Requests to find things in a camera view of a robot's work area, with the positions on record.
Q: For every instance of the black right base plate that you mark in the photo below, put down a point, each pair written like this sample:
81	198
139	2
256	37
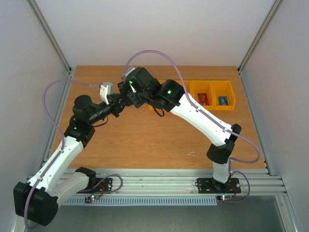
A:
209	185

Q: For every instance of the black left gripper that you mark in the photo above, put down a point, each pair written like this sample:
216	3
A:
114	100

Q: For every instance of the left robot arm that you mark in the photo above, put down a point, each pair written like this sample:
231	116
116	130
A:
39	199

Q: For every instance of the blue card in bin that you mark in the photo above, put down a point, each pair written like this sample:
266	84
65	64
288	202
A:
222	100

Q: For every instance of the grey slotted cable duct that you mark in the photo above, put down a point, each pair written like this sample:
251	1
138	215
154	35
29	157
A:
142	201

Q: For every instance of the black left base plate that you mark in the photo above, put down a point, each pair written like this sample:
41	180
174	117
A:
104	186

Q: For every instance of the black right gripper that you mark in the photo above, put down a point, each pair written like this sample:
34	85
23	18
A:
134	97

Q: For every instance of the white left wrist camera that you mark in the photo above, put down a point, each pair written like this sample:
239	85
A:
106	89

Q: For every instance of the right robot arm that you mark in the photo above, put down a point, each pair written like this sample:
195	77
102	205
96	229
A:
180	103

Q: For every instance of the red card in bin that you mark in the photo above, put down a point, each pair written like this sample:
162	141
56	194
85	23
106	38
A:
203	99

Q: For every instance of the aluminium rail base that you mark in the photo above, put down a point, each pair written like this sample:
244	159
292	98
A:
173	182

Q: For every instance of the aluminium frame post left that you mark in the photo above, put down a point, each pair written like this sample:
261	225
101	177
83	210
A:
42	21

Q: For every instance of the aluminium frame post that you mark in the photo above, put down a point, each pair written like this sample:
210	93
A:
260	33
42	21

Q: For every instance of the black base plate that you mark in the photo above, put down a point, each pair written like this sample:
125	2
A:
209	185
104	186

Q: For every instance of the yellow bin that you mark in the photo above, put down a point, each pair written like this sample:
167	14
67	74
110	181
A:
156	100
201	91
223	88
187	84

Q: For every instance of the aluminium frame post right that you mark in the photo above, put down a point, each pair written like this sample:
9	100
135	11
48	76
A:
260	33

